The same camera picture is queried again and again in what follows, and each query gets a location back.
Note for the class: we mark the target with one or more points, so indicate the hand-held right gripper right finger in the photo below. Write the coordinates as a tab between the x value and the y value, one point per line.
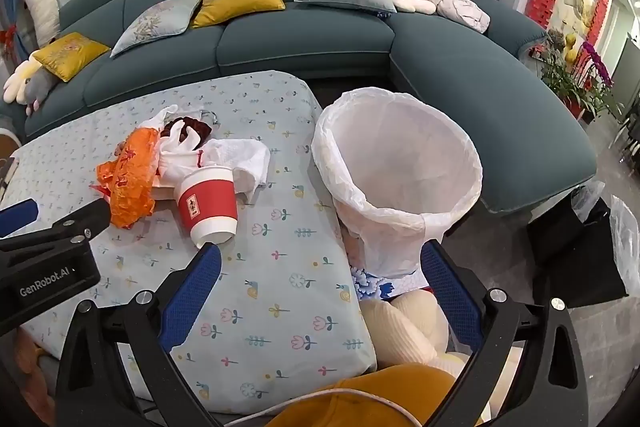
450	292

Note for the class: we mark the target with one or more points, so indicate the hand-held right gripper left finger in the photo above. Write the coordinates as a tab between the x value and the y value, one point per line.
192	302

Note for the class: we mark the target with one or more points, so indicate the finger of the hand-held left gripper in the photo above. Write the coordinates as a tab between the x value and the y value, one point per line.
82	219
17	217

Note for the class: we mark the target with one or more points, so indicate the orange cloth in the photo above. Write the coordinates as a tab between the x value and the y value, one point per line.
132	177

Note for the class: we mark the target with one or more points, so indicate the red paper cup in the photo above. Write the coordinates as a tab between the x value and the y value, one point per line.
207	204

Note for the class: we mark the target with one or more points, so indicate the bin with white liner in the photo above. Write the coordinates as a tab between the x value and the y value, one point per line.
400	157

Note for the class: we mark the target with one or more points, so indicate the white tissue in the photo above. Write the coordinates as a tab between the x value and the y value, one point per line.
235	159

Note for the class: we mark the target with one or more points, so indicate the cream ribbed plush pillow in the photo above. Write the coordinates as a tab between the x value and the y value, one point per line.
405	322

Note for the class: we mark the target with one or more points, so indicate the floral tablecloth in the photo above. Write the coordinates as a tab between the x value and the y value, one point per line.
280	257

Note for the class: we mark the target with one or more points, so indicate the white sock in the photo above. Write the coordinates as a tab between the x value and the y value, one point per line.
172	157

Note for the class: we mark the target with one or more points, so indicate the mustard yellow cloth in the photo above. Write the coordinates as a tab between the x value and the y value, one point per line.
390	397

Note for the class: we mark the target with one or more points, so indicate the black bag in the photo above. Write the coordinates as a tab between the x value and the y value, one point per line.
575	257

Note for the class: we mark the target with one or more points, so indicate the white grey plush toy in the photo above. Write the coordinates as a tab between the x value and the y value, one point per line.
25	82

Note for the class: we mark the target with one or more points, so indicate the dark red velvet scrunchie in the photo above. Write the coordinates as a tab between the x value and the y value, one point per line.
187	127

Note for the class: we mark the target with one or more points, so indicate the clear plastic wrapper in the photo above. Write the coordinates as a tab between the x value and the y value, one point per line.
210	116

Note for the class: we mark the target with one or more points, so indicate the small yellow embroidered cushion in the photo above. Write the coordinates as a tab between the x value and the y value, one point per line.
70	54

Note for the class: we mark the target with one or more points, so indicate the clear plastic bag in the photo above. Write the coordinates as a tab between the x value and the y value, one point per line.
627	242

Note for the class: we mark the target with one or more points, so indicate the white alpaca plush toy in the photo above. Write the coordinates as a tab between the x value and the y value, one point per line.
40	7

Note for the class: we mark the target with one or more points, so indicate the green potted plant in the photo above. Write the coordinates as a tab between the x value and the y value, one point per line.
560	74

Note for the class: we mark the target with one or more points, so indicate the black dining furniture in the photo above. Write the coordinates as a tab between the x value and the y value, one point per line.
631	127

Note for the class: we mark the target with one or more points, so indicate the purple orchid plant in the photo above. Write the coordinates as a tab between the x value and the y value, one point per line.
597	64

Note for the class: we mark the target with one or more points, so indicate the teal curved sofa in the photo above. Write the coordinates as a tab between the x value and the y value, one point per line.
300	42

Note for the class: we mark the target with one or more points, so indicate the folded pale pink blanket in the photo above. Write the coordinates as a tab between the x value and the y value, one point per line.
462	9

